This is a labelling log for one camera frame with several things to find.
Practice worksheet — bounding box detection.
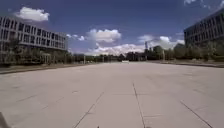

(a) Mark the row of green trees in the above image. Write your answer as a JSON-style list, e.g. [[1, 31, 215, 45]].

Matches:
[[0, 39, 76, 66]]

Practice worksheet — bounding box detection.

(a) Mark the row of leafy trees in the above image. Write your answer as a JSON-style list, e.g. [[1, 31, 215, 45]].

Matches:
[[151, 40, 224, 62]]

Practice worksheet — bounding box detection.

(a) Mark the pale multi-storey building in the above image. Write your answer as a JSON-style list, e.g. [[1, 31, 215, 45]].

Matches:
[[0, 15, 69, 64]]

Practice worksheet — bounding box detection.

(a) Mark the dark raised kerb strip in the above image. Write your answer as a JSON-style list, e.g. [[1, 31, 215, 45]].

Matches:
[[146, 60, 224, 69], [0, 63, 101, 75]]

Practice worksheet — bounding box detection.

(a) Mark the pale concrete slab plaza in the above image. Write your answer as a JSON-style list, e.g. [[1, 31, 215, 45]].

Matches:
[[0, 62, 224, 128]]

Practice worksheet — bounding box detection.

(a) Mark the dark glass multi-storey building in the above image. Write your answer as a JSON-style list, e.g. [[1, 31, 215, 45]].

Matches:
[[183, 8, 224, 48]]

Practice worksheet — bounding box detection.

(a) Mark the distant tower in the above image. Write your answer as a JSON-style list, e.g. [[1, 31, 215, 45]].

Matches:
[[144, 41, 149, 54]]

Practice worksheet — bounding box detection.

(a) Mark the distant line of trees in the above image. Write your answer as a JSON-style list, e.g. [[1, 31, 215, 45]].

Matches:
[[73, 51, 154, 63]]

